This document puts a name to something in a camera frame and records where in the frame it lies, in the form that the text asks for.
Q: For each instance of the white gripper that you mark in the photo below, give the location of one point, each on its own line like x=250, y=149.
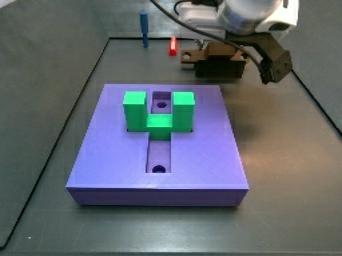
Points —
x=200, y=16

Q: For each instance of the brown T-shaped block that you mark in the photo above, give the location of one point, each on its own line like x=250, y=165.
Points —
x=214, y=51

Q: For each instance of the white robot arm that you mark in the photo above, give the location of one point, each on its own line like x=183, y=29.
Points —
x=240, y=17

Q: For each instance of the dark grey fixture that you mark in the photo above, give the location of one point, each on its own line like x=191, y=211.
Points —
x=219, y=68

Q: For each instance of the red peg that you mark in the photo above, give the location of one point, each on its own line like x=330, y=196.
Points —
x=172, y=47

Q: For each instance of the blue peg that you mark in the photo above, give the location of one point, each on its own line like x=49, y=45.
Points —
x=144, y=28

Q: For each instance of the green U-shaped block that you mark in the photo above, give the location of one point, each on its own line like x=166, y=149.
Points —
x=159, y=124

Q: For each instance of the purple base block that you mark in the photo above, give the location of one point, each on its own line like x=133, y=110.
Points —
x=192, y=170

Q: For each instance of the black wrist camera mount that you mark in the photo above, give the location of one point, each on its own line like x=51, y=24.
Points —
x=275, y=64

